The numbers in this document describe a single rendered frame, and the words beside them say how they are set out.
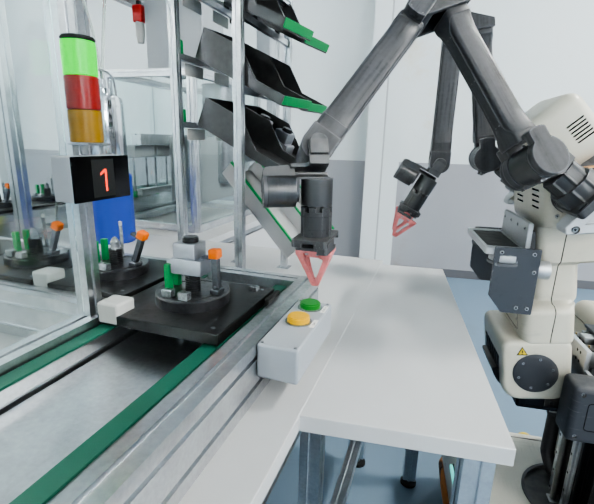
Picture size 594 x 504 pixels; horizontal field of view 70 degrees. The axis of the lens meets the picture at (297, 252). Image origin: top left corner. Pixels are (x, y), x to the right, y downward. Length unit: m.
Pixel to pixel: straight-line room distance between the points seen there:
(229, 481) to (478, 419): 0.39
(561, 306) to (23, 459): 1.09
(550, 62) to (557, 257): 3.40
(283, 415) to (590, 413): 0.76
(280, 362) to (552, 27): 4.12
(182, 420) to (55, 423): 0.19
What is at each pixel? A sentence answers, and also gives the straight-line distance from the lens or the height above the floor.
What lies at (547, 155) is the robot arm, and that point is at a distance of 0.93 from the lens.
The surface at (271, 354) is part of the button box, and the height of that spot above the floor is 0.95.
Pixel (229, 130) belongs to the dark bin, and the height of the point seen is 1.29.
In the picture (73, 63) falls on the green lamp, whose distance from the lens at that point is 0.76.
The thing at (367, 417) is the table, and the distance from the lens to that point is 0.71.
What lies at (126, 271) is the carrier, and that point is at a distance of 0.99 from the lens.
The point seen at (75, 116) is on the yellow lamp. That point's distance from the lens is 0.76.
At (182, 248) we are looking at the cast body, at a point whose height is 1.08.
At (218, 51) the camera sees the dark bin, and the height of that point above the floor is 1.47.
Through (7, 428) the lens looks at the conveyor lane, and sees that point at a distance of 0.67.
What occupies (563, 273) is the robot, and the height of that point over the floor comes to 0.98.
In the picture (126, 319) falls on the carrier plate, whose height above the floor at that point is 0.97.
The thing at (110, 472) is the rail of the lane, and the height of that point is 0.95.
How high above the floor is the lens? 1.27
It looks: 15 degrees down
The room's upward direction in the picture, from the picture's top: 2 degrees clockwise
